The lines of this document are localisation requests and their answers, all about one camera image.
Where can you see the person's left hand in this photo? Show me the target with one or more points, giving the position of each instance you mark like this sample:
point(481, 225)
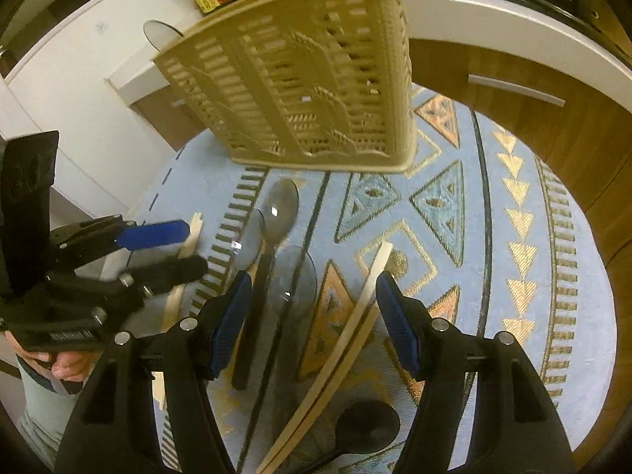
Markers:
point(66, 368)

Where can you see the white topped wooden kitchen counter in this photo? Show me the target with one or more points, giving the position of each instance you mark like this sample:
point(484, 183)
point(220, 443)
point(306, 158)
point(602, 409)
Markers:
point(493, 24)

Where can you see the round blue patterned mat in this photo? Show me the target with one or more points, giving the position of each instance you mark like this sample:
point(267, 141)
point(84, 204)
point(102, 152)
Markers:
point(469, 256)

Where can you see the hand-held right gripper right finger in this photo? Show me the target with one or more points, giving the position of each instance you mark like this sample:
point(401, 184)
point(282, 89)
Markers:
point(401, 331)

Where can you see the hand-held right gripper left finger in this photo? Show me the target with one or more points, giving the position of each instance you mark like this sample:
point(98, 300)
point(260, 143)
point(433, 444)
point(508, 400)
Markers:
point(228, 328)

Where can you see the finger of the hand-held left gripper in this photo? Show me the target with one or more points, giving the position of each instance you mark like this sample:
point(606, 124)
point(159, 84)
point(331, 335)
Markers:
point(170, 270)
point(148, 237)

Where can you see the person's left forearm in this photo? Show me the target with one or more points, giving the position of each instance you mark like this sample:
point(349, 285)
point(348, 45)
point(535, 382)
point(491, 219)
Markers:
point(37, 419)

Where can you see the small grey translucent spoon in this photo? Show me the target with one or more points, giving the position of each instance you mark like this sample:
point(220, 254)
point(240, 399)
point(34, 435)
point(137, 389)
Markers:
point(248, 242)

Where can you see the wooden chopstick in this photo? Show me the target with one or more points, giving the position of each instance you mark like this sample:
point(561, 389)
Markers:
point(190, 242)
point(363, 340)
point(340, 350)
point(196, 229)

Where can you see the beige plastic utensil basket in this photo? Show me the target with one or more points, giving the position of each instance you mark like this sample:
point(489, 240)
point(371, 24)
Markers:
point(296, 84)

